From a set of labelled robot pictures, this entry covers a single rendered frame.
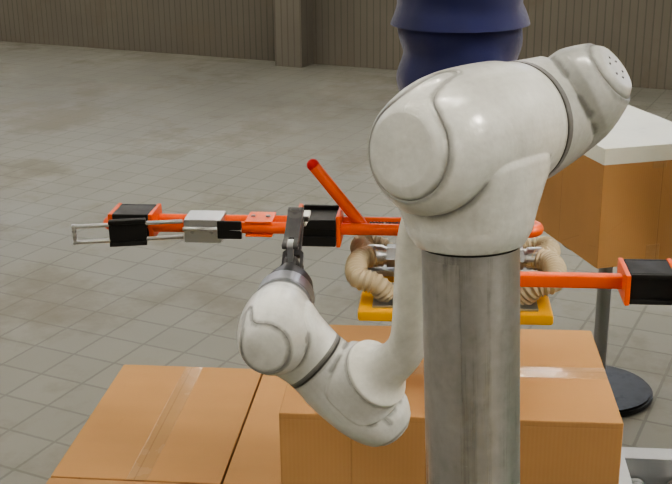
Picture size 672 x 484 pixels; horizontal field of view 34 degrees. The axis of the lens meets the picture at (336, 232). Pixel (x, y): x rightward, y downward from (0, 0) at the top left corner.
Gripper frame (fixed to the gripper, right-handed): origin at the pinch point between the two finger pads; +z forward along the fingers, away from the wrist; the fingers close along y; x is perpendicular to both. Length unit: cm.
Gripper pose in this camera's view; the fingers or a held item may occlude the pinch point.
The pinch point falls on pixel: (302, 251)
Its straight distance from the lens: 187.1
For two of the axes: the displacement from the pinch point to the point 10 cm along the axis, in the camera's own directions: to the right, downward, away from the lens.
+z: 0.9, -3.1, 9.5
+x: 10.0, 0.2, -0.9
